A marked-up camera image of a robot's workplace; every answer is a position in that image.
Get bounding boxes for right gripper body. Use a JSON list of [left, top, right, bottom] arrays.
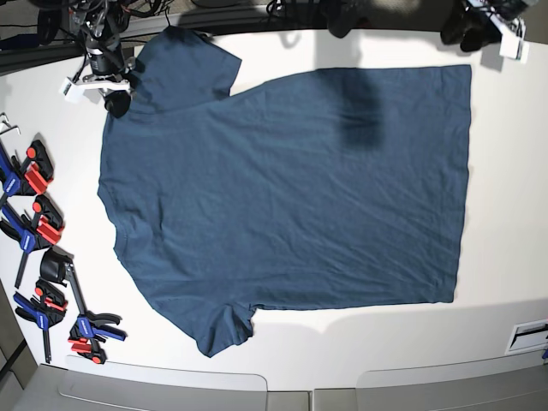
[[82, 45, 136, 98]]

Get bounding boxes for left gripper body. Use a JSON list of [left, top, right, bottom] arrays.
[[465, 3, 525, 43]]

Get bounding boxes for dark blue T-shirt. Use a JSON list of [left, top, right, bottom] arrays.
[[98, 27, 472, 357]]

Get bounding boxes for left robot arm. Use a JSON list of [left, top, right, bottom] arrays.
[[440, 0, 539, 58]]

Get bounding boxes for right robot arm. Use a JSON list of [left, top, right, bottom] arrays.
[[60, 1, 135, 118]]

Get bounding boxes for top blue red bar clamp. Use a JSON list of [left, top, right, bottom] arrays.
[[1, 140, 54, 206]]

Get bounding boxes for blue red bar clamp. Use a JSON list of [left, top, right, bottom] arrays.
[[1, 140, 54, 206], [1, 194, 64, 289], [13, 278, 68, 364]]

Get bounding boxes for silver metal hook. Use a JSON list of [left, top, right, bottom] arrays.
[[0, 112, 21, 135]]

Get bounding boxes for long black bar clamp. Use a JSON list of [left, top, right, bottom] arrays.
[[40, 248, 127, 365]]

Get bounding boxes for left grey chair back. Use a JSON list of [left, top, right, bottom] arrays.
[[15, 355, 310, 410]]

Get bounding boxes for grey chair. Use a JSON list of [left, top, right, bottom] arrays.
[[312, 353, 547, 410], [15, 355, 310, 410]]

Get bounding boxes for right grey chair back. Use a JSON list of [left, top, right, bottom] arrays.
[[312, 353, 547, 410]]

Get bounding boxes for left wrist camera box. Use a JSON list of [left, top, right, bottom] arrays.
[[499, 34, 530, 64]]

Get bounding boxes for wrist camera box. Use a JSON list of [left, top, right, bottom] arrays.
[[499, 34, 530, 64], [59, 77, 85, 104]]

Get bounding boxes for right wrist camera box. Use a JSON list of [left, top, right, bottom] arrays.
[[59, 77, 85, 104]]

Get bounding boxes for aluminium frame rail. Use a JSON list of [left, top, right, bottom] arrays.
[[119, 10, 218, 39]]

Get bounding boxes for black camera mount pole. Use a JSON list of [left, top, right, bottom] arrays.
[[325, 0, 368, 39]]

